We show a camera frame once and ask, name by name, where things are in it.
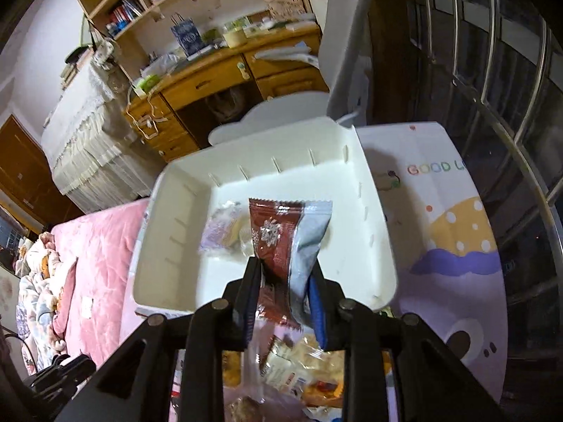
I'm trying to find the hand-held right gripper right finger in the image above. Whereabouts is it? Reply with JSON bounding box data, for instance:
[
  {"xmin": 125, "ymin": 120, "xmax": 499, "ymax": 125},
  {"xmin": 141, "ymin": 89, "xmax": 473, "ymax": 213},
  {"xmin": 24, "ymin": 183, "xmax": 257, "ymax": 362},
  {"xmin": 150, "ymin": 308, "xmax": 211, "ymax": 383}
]
[{"xmin": 308, "ymin": 273, "xmax": 520, "ymax": 422}]

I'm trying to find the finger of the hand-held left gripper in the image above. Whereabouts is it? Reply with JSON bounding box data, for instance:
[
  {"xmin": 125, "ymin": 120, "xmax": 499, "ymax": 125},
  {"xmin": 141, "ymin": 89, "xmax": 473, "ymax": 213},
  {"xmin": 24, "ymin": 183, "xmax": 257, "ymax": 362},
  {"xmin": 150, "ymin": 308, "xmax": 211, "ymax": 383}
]
[{"xmin": 50, "ymin": 354, "xmax": 96, "ymax": 376}]

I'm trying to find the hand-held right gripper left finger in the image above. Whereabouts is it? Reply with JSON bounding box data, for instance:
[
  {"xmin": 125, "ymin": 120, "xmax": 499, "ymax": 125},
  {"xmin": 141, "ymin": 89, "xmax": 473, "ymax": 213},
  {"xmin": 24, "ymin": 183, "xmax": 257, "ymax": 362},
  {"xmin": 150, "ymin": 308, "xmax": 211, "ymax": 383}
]
[{"xmin": 55, "ymin": 258, "xmax": 265, "ymax": 422}]

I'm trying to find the brown snack packet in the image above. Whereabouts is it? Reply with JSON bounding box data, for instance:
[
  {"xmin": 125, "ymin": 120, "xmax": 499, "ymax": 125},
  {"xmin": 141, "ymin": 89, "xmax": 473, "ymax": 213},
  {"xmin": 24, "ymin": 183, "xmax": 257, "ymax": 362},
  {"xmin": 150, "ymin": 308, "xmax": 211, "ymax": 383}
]
[{"xmin": 247, "ymin": 198, "xmax": 333, "ymax": 330}]

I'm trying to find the white plastic storage box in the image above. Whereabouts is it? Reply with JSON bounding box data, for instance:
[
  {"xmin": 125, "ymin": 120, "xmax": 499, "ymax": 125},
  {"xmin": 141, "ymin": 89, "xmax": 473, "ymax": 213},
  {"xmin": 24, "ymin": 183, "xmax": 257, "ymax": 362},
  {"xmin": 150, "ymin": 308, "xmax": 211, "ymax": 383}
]
[{"xmin": 132, "ymin": 114, "xmax": 399, "ymax": 321}]

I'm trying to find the clear yellow snack packet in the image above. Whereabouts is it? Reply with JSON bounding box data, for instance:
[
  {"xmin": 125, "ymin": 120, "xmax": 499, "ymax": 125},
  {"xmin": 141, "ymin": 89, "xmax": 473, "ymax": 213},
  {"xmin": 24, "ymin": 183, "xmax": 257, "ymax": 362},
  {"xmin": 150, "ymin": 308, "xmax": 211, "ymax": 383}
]
[{"xmin": 290, "ymin": 334, "xmax": 348, "ymax": 388}]

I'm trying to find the beige snack packet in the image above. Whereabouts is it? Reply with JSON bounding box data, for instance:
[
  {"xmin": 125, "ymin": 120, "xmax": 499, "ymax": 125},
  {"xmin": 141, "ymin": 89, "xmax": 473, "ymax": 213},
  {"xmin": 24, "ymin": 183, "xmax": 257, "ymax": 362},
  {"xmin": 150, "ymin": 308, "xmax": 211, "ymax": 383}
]
[{"xmin": 259, "ymin": 334, "xmax": 309, "ymax": 398}]

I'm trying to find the clear plastic bag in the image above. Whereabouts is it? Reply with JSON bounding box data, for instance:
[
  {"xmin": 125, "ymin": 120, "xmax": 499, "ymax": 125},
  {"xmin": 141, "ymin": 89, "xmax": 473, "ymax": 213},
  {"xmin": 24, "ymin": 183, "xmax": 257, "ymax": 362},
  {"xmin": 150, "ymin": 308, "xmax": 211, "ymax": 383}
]
[{"xmin": 220, "ymin": 330, "xmax": 353, "ymax": 422}]

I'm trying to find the floral quilt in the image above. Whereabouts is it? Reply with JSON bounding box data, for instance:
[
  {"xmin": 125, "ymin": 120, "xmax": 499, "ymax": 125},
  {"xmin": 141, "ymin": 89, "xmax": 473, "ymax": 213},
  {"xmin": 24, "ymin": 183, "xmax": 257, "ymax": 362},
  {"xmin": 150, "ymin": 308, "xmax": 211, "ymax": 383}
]
[{"xmin": 13, "ymin": 231, "xmax": 71, "ymax": 376}]

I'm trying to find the small orange snack packet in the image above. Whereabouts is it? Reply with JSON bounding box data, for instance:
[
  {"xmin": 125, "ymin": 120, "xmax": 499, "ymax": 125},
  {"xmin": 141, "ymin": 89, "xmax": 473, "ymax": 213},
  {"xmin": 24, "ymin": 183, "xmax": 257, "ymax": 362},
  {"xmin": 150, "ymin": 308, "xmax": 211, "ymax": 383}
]
[{"xmin": 303, "ymin": 378, "xmax": 346, "ymax": 407}]

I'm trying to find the clear purple snack packet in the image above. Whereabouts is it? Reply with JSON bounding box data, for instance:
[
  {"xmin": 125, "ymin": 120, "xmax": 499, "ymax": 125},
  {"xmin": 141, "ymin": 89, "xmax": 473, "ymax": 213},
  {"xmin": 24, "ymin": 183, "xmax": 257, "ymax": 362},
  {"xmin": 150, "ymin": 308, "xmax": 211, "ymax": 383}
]
[{"xmin": 198, "ymin": 201, "xmax": 253, "ymax": 258}]

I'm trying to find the pink blanket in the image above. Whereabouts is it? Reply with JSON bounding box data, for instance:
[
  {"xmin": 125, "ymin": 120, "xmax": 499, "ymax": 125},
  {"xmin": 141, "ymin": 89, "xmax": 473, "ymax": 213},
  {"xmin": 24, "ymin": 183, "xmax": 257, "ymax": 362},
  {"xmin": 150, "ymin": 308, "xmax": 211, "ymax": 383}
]
[{"xmin": 50, "ymin": 198, "xmax": 150, "ymax": 370}]

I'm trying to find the cartoon print table cover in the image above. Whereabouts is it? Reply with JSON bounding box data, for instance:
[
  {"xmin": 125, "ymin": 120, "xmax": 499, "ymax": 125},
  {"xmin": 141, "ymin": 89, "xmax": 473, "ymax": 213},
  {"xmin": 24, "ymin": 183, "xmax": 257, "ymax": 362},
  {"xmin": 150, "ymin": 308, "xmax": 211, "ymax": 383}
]
[{"xmin": 119, "ymin": 122, "xmax": 506, "ymax": 405}]

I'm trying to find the basket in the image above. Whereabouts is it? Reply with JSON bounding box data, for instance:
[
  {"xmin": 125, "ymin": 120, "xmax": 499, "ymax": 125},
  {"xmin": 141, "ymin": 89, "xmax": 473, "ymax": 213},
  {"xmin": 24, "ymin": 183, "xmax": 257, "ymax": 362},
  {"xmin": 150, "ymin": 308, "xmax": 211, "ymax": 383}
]
[{"xmin": 207, "ymin": 88, "xmax": 247, "ymax": 121}]

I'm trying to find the wooden door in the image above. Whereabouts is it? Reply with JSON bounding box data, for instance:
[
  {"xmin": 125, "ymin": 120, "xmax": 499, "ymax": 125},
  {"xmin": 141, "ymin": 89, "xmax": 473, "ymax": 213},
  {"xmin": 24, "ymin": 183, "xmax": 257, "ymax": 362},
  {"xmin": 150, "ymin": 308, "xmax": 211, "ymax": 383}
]
[{"xmin": 0, "ymin": 114, "xmax": 84, "ymax": 236}]

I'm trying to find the wooden desk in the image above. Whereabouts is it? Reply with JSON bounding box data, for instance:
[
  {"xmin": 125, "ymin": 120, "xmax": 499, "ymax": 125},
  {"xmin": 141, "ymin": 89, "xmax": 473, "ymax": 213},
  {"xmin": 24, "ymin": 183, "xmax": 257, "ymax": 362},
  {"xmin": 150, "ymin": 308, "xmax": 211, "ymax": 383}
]
[{"xmin": 125, "ymin": 22, "xmax": 330, "ymax": 163}]

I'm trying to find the green tissue box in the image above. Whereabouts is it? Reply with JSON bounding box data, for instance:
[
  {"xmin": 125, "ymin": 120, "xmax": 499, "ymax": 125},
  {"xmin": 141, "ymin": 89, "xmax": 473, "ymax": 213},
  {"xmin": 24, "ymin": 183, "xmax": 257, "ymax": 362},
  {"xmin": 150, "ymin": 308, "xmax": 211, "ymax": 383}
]
[{"xmin": 132, "ymin": 75, "xmax": 161, "ymax": 96}]

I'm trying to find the white lace cloth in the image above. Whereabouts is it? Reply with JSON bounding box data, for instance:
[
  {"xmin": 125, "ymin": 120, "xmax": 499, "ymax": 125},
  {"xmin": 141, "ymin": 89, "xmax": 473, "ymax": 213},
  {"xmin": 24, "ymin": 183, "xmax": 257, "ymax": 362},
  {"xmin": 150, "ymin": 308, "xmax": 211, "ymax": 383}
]
[{"xmin": 40, "ymin": 55, "xmax": 152, "ymax": 212}]

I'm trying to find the grey office chair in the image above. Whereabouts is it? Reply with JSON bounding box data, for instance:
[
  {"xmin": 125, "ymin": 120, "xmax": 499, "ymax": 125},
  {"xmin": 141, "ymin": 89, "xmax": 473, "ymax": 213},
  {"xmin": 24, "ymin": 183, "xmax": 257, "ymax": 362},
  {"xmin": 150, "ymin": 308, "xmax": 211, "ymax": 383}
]
[{"xmin": 207, "ymin": 0, "xmax": 388, "ymax": 146}]

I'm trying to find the white plastic bag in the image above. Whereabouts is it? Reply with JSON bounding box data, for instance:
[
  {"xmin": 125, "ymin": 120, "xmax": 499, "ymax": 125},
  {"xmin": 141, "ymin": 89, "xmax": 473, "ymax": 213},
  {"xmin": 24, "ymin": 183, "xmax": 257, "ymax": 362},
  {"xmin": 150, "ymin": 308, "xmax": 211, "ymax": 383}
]
[{"xmin": 141, "ymin": 53, "xmax": 181, "ymax": 77}]

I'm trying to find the blue gift bag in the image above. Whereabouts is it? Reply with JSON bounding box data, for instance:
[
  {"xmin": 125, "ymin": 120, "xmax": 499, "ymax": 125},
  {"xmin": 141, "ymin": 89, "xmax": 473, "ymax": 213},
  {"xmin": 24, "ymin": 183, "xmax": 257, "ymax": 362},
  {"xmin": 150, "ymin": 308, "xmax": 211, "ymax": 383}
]
[{"xmin": 171, "ymin": 12, "xmax": 205, "ymax": 58}]

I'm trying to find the patterned cloth bag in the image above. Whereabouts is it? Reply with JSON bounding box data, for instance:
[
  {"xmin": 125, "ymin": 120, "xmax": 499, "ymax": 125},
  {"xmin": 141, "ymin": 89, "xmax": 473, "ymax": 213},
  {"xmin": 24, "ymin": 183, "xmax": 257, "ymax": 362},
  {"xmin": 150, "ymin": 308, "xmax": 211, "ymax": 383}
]
[{"xmin": 90, "ymin": 37, "xmax": 119, "ymax": 69}]

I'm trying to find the stack of books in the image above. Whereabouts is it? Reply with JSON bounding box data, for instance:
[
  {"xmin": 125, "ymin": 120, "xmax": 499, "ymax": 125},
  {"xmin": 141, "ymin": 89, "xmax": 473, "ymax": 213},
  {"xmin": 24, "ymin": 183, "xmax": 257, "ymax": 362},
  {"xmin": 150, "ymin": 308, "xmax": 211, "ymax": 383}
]
[{"xmin": 59, "ymin": 46, "xmax": 95, "ymax": 89}]

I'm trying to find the printed canvas tote bag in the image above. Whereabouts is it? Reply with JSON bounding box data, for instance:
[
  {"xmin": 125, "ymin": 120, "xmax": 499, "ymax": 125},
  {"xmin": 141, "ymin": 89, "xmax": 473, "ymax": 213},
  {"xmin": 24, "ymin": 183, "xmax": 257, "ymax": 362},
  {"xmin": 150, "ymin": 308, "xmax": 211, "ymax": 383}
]
[{"xmin": 268, "ymin": 0, "xmax": 306, "ymax": 20}]

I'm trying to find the wooden bookshelf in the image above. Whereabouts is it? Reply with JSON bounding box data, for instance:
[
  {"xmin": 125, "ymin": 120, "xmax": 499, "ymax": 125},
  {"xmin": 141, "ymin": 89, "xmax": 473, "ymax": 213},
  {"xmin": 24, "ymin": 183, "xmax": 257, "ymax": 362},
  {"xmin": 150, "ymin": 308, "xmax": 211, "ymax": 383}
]
[{"xmin": 75, "ymin": 0, "xmax": 317, "ymax": 71}]

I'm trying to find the row of books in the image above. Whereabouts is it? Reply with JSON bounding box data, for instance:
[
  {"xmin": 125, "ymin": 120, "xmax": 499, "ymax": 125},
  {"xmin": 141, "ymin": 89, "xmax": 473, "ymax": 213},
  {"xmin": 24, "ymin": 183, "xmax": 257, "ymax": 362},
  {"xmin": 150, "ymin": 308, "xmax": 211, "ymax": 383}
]
[{"xmin": 106, "ymin": 0, "xmax": 146, "ymax": 36}]

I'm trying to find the white cable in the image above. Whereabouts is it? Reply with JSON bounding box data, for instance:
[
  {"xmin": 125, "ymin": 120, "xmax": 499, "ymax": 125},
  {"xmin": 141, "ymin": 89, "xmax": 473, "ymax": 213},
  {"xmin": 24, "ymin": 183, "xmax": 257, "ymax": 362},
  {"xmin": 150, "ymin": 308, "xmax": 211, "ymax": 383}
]
[{"xmin": 125, "ymin": 83, "xmax": 170, "ymax": 141}]

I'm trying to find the metal window guard rail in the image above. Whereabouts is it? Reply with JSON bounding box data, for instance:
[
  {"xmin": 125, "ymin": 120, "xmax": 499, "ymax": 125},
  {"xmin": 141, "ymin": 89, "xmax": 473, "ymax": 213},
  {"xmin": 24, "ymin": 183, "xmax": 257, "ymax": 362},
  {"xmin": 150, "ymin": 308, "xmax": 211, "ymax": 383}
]
[{"xmin": 405, "ymin": 0, "xmax": 563, "ymax": 308}]

